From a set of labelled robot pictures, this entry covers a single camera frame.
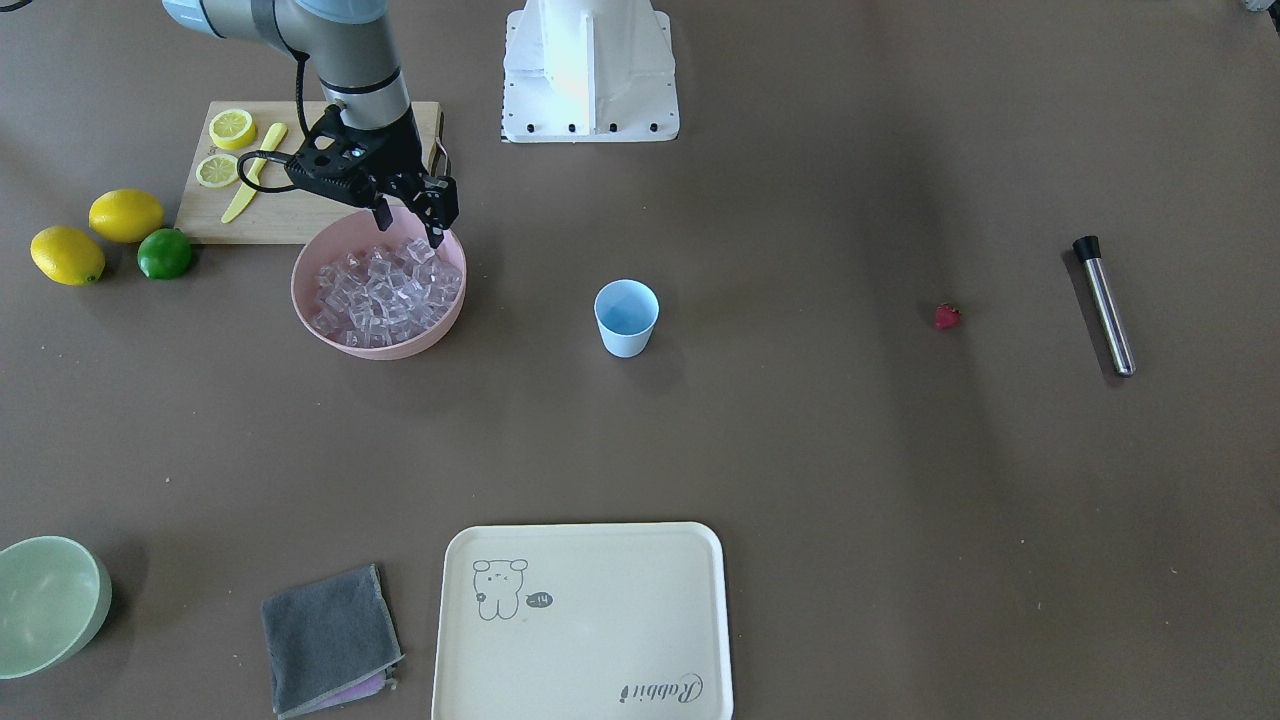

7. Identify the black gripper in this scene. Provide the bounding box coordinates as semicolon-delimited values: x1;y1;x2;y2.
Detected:
285;104;460;249

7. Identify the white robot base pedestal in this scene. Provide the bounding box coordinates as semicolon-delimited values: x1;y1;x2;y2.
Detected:
500;1;681;143

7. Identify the red strawberry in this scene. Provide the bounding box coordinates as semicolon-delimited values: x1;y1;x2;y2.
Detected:
933;304;963;331

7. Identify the pile of clear ice cubes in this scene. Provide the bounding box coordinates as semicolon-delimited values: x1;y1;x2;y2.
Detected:
300;236;466;350

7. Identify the bamboo cutting board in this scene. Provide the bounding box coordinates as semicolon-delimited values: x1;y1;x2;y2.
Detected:
174;101;452;245

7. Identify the lemon slice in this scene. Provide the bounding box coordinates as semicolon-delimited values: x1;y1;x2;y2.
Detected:
193;152;241;190
207;108;259;150

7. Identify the pink bowl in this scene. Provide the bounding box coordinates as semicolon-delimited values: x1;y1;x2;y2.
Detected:
291;208;468;360

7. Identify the whole lemon near board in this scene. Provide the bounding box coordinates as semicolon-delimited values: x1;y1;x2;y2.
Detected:
88;188;165;243

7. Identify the yellow plastic knife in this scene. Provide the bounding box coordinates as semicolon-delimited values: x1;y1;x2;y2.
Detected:
220;122;289;224

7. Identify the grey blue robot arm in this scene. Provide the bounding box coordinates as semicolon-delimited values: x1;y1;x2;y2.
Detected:
163;1;458;249

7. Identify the lower lemon slice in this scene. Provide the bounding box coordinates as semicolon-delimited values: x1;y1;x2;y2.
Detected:
193;152;241;190

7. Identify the green lime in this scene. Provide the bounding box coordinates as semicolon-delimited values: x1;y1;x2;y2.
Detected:
136;228;195;281

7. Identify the cream rabbit tray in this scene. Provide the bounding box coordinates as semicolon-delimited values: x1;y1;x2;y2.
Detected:
430;521;735;719

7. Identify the pale green bowl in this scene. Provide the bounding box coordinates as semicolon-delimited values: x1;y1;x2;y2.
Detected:
1;536;113;680

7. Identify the light blue cup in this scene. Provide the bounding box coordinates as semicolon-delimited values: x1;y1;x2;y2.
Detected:
593;279;660;357

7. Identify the upper lemon slice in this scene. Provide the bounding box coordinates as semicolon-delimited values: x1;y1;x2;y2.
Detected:
207;108;259;150

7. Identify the grey folded cloth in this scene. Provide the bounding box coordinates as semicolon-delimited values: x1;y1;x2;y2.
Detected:
260;564;404;719

